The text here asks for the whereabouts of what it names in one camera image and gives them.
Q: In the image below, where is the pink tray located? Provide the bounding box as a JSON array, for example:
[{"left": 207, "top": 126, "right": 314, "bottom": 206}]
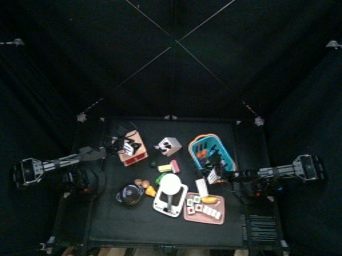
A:
[{"left": 182, "top": 191, "right": 228, "bottom": 226}]

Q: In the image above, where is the black toy pot with lid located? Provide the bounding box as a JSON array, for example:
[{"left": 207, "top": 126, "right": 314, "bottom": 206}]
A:
[{"left": 115, "top": 183, "right": 147, "bottom": 207}]

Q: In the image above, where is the teal basket with orange rim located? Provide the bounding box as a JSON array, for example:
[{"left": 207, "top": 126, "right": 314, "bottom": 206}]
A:
[{"left": 187, "top": 133, "right": 240, "bottom": 173}]

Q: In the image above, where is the white stick block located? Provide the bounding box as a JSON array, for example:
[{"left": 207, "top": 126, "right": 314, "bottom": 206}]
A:
[{"left": 195, "top": 177, "right": 210, "bottom": 198}]

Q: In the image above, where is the orange toy bread roll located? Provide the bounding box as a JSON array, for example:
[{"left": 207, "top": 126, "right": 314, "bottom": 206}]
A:
[{"left": 201, "top": 195, "right": 221, "bottom": 205}]

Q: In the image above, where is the dark toy in basket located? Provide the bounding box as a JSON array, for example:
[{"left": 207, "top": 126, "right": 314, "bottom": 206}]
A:
[{"left": 205, "top": 145, "right": 230, "bottom": 170}]

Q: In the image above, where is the green toy vegetable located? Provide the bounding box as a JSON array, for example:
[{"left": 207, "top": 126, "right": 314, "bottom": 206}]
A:
[{"left": 154, "top": 172, "right": 169, "bottom": 186}]

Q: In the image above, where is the orange toy cheese wedge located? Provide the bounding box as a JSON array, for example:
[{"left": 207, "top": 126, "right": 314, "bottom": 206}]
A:
[{"left": 145, "top": 185, "right": 159, "bottom": 198}]

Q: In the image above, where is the white round toy pan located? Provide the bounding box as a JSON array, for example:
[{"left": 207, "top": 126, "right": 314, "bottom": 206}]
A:
[{"left": 158, "top": 172, "right": 183, "bottom": 204}]

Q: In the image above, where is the grey cube with dark dots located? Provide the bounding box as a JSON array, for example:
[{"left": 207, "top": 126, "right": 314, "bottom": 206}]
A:
[{"left": 154, "top": 136, "right": 183, "bottom": 157}]

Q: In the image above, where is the white sushi piece row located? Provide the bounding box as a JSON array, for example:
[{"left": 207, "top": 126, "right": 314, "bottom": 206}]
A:
[{"left": 186, "top": 197, "right": 223, "bottom": 220}]

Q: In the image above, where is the pink toy block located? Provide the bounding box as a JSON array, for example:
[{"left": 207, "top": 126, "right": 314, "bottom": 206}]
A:
[{"left": 170, "top": 159, "right": 182, "bottom": 175}]

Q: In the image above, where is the brown and red box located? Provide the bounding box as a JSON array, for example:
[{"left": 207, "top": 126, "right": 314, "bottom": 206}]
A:
[{"left": 117, "top": 129, "right": 150, "bottom": 167}]

